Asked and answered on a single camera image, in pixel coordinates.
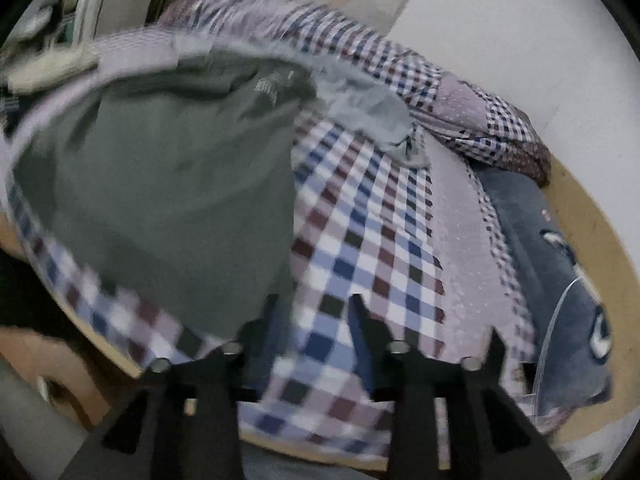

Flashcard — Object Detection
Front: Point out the blue denim pillow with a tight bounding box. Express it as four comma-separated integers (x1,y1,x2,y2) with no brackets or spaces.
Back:
476,167,613,416

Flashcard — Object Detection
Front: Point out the white charging cable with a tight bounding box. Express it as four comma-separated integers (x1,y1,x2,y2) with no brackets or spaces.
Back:
529,276,584,416

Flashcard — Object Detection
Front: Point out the dark green shirt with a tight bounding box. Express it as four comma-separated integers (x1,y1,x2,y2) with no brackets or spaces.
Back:
13,51,316,338

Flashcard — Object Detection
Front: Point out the light grey-blue shirt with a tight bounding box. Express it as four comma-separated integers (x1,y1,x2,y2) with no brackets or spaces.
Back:
174,32,431,169

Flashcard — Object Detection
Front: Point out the checkered bed sheet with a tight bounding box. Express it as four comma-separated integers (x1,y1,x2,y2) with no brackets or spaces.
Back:
0,24,576,466

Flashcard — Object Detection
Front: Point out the checkered folded quilt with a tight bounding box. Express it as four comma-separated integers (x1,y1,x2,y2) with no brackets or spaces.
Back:
160,0,551,186

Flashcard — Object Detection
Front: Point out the wooden bed frame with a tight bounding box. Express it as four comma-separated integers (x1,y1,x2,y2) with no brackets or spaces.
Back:
544,159,639,443

